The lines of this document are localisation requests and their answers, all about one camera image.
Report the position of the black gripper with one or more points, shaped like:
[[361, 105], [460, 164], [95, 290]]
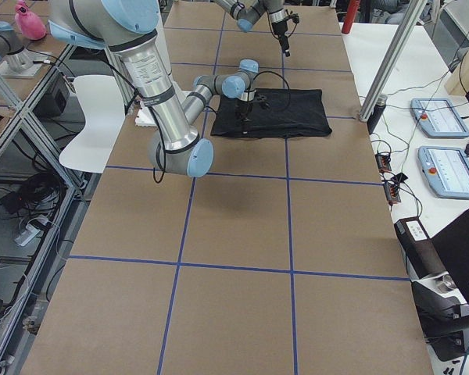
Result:
[[244, 107], [279, 30]]

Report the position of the black printed t-shirt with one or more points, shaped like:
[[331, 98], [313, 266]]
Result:
[[292, 113]]

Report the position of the spare grey robot arm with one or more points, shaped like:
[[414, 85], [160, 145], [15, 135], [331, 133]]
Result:
[[15, 60]]

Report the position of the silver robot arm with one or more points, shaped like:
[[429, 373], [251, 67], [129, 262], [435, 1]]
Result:
[[246, 16], [129, 29]]

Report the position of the red cylinder bottle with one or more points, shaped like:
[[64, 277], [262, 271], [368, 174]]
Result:
[[350, 16]]

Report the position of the white plastic chair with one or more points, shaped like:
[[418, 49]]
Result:
[[103, 107]]

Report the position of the upper blue teach pendant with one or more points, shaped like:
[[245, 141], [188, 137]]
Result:
[[438, 118]]

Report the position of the blue teach pendant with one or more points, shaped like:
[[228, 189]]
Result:
[[446, 170], [438, 118]]

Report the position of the lower blue teach pendant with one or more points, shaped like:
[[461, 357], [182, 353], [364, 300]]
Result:
[[446, 170]]

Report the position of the black label printer box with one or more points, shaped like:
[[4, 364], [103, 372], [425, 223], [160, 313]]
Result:
[[421, 258]]

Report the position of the pink plush toy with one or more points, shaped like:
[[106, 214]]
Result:
[[29, 23]]

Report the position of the white power strip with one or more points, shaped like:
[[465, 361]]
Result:
[[31, 230]]

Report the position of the black monitor on stand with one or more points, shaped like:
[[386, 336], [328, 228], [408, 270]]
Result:
[[452, 245]]

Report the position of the aluminium frame post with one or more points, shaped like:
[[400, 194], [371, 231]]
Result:
[[394, 50]]

